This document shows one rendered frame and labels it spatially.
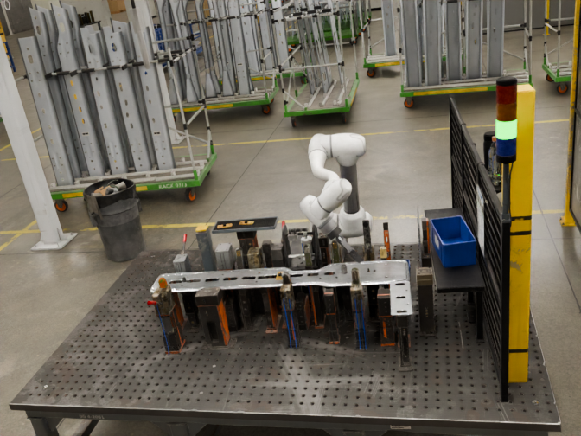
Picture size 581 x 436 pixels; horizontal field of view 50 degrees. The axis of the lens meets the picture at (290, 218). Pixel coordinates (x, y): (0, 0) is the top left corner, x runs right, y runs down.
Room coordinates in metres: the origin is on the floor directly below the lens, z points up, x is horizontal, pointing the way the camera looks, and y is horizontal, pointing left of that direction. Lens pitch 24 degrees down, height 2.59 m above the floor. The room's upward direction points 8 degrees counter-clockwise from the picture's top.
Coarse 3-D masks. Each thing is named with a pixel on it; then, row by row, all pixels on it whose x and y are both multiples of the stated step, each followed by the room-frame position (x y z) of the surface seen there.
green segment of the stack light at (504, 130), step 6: (516, 120) 2.03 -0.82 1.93; (498, 126) 2.03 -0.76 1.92; (504, 126) 2.02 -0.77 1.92; (510, 126) 2.01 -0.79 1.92; (516, 126) 2.03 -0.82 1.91; (498, 132) 2.03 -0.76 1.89; (504, 132) 2.02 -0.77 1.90; (510, 132) 2.01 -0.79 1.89; (516, 132) 2.03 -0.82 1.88; (504, 138) 2.02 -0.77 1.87; (510, 138) 2.01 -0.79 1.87
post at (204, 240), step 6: (198, 234) 3.25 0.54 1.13; (204, 234) 3.24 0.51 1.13; (210, 234) 3.30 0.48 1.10; (198, 240) 3.25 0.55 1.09; (204, 240) 3.24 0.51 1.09; (210, 240) 3.28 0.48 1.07; (198, 246) 3.25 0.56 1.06; (204, 246) 3.25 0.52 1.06; (210, 246) 3.26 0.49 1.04; (204, 252) 3.25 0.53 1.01; (210, 252) 3.25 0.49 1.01; (204, 258) 3.25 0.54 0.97; (210, 258) 3.25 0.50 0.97; (204, 264) 3.26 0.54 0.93; (210, 264) 3.25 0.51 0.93; (210, 270) 3.25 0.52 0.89; (216, 270) 3.29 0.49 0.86
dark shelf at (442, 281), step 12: (432, 216) 3.24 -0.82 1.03; (444, 216) 3.22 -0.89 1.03; (432, 252) 2.82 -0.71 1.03; (432, 264) 2.71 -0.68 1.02; (444, 276) 2.56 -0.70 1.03; (456, 276) 2.55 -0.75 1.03; (468, 276) 2.53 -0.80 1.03; (480, 276) 2.52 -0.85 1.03; (444, 288) 2.46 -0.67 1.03; (456, 288) 2.45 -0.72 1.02; (468, 288) 2.44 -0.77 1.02; (480, 288) 2.43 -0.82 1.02
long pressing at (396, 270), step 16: (192, 272) 3.04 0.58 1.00; (208, 272) 3.01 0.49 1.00; (224, 272) 2.99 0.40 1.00; (240, 272) 2.96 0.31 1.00; (256, 272) 2.93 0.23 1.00; (272, 272) 2.91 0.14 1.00; (304, 272) 2.85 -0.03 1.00; (320, 272) 2.83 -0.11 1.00; (336, 272) 2.80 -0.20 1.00; (368, 272) 2.76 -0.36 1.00; (384, 272) 2.73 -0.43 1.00; (400, 272) 2.71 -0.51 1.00; (176, 288) 2.89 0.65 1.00; (192, 288) 2.87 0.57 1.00; (224, 288) 2.82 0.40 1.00; (240, 288) 2.80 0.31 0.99
